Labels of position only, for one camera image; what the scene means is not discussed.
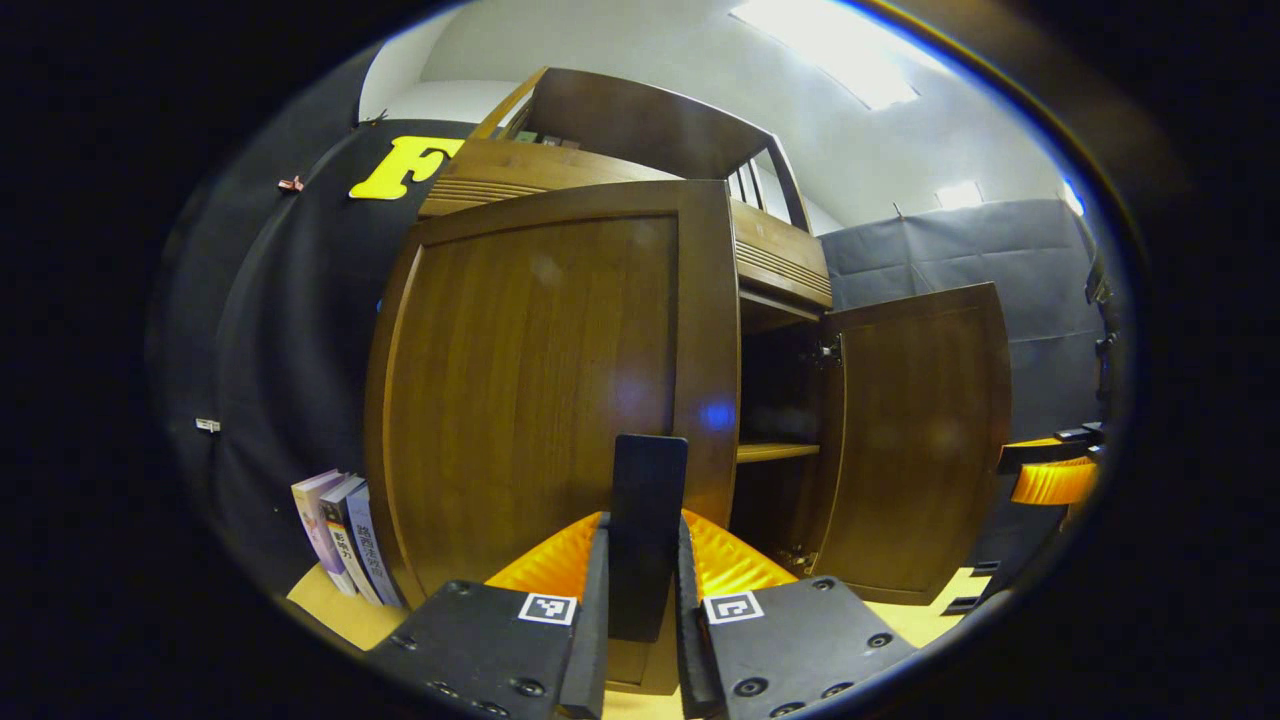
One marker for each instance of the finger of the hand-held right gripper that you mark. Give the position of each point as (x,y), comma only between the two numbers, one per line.
(1050,482)
(1030,455)

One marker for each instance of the wooden inner shelf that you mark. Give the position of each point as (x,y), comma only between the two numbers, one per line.
(775,452)

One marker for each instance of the dark book with yellow spine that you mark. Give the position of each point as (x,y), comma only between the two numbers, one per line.
(348,535)

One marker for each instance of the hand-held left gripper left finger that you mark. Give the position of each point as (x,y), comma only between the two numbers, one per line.
(595,650)

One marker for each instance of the large ceiling light panel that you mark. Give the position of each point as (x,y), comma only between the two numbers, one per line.
(840,50)

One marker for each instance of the grey-blue book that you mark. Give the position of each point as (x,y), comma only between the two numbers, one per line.
(372,545)

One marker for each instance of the wooden cabinet door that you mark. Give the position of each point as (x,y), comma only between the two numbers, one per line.
(920,440)
(530,380)

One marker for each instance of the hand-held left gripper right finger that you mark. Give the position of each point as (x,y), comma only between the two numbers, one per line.
(690,660)

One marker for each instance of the small ceiling light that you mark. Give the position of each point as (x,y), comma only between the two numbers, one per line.
(960,195)

